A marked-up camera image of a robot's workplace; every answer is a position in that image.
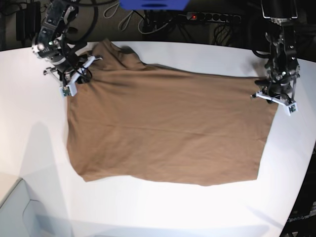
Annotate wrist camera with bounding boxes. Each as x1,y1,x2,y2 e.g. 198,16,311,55
59,84,77,97
285,103,298,116

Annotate white cable loops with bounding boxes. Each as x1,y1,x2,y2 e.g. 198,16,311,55
103,3,173,35

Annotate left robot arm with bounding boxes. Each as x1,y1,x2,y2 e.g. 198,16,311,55
251,0,300,115

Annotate white bin at corner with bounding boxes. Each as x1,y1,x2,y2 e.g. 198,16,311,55
0,179,54,237

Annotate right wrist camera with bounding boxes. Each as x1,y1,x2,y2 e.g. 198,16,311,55
59,84,77,97

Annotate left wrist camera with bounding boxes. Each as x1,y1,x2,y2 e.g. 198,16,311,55
285,103,298,116

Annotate brown t-shirt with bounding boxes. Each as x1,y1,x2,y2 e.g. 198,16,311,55
67,40,277,186

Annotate blue box overhead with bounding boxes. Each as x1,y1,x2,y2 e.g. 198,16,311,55
119,0,189,10

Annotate black power strip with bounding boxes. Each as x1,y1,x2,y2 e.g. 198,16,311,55
186,12,241,24

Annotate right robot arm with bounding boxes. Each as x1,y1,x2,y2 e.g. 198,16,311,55
32,0,99,87

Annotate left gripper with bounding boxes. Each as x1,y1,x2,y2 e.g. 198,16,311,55
251,85,296,109

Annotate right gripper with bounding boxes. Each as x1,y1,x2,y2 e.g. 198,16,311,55
43,55,103,86

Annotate black equipment box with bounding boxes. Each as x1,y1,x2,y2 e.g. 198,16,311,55
16,1,41,41

